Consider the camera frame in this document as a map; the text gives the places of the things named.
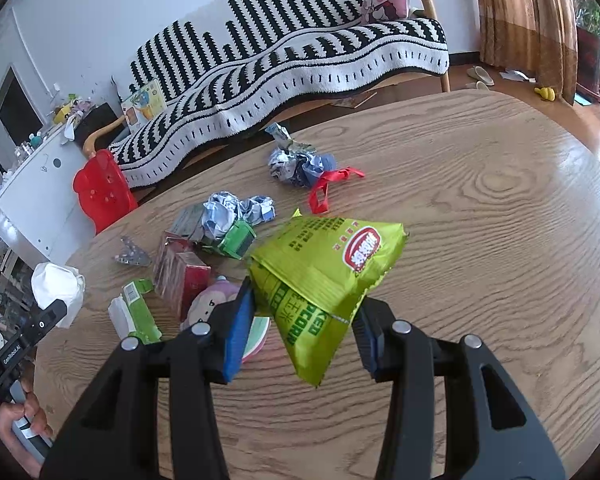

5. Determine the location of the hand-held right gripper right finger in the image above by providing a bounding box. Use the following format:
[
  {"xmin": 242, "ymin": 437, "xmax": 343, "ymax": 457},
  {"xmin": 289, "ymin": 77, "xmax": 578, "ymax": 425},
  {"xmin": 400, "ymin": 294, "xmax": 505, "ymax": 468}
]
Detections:
[{"xmin": 351, "ymin": 297, "xmax": 567, "ymax": 480}]

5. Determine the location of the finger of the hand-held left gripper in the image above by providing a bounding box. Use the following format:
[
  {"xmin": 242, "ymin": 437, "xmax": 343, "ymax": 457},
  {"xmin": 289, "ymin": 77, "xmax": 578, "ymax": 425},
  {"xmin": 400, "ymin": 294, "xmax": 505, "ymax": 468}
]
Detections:
[{"xmin": 27, "ymin": 299, "xmax": 68, "ymax": 343}]

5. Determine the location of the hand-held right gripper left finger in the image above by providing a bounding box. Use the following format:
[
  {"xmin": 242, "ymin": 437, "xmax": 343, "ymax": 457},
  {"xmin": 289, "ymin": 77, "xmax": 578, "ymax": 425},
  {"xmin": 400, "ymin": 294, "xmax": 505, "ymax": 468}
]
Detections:
[{"xmin": 39, "ymin": 276, "xmax": 257, "ymax": 480}]

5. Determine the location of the white tissue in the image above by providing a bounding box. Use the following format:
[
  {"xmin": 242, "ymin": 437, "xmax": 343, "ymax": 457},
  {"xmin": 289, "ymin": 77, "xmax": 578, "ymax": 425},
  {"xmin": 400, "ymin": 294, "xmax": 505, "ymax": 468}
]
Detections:
[{"xmin": 31, "ymin": 261, "xmax": 87, "ymax": 330}]

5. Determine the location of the green snack bag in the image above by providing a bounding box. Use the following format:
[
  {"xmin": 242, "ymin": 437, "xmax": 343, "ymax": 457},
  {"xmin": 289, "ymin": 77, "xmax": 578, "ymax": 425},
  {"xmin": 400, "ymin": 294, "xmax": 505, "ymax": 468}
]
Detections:
[{"xmin": 247, "ymin": 208, "xmax": 410, "ymax": 388}]

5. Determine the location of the small green carton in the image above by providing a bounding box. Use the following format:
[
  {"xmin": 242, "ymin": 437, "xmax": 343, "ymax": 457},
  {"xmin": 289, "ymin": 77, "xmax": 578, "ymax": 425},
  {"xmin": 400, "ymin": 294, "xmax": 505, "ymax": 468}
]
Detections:
[{"xmin": 202, "ymin": 220, "xmax": 257, "ymax": 259}]

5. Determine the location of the green white carton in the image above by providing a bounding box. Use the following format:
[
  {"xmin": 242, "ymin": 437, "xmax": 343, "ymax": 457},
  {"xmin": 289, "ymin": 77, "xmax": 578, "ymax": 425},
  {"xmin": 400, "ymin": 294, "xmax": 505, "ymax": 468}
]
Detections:
[{"xmin": 108, "ymin": 279, "xmax": 163, "ymax": 345}]

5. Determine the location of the blue white paper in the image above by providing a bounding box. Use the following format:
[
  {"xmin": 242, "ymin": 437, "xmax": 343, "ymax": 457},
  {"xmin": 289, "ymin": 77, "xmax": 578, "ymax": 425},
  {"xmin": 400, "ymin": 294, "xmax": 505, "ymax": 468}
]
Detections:
[
  {"xmin": 267, "ymin": 140, "xmax": 338, "ymax": 188},
  {"xmin": 202, "ymin": 191, "xmax": 276, "ymax": 241}
]

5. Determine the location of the person's left hand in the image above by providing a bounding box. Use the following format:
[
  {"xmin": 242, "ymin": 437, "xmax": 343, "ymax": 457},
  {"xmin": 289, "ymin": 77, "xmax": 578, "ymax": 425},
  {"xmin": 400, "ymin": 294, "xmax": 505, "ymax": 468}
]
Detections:
[{"xmin": 0, "ymin": 379, "xmax": 55, "ymax": 453}]

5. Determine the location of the red wrapped box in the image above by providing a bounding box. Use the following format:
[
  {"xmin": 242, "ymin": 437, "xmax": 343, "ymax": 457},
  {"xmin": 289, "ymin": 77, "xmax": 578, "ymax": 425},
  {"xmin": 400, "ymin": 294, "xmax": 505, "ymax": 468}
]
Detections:
[
  {"xmin": 167, "ymin": 251, "xmax": 213, "ymax": 322},
  {"xmin": 152, "ymin": 232, "xmax": 196, "ymax": 293}
]

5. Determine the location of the silver foil wrapper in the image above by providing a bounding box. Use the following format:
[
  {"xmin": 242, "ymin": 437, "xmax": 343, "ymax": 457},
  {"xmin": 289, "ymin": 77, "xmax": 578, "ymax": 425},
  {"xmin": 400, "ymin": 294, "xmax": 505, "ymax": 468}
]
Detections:
[{"xmin": 112, "ymin": 236, "xmax": 152, "ymax": 267}]

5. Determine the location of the white cabinet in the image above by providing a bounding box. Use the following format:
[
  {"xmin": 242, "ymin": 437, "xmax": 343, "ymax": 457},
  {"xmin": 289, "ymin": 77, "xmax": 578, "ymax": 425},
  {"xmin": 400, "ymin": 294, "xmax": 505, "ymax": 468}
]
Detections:
[{"xmin": 0, "ymin": 125, "xmax": 98, "ymax": 266}]

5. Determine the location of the red plastic chair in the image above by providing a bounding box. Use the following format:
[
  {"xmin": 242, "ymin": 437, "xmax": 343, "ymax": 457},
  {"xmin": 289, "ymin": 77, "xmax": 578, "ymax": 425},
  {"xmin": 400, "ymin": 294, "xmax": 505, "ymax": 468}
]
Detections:
[{"xmin": 72, "ymin": 149, "xmax": 140, "ymax": 236}]

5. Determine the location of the black box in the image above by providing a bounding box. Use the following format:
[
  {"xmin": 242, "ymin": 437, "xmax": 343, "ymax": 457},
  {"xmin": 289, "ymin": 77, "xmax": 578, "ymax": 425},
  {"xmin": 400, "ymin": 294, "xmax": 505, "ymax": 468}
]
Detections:
[{"xmin": 75, "ymin": 102, "xmax": 123, "ymax": 148}]

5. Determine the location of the pile of colourful toys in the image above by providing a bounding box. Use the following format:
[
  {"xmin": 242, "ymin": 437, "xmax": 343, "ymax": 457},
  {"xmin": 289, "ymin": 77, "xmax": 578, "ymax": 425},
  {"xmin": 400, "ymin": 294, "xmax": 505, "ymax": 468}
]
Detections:
[{"xmin": 50, "ymin": 92, "xmax": 96, "ymax": 128}]

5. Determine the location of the colourful picture book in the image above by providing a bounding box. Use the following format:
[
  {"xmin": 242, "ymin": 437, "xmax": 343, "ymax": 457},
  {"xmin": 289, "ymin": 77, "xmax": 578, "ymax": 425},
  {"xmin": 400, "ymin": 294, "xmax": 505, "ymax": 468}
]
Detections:
[{"xmin": 120, "ymin": 80, "xmax": 168, "ymax": 128}]

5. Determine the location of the brown curtain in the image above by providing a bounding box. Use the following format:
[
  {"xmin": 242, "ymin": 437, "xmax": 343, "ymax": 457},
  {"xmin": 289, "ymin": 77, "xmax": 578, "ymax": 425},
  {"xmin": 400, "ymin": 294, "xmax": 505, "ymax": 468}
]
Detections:
[{"xmin": 470, "ymin": 0, "xmax": 578, "ymax": 106}]

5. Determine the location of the red fabric strap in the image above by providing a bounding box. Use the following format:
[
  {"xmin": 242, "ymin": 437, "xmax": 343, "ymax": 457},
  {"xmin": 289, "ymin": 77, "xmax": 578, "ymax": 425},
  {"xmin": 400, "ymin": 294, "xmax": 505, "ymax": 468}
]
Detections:
[{"xmin": 307, "ymin": 167, "xmax": 366, "ymax": 215}]

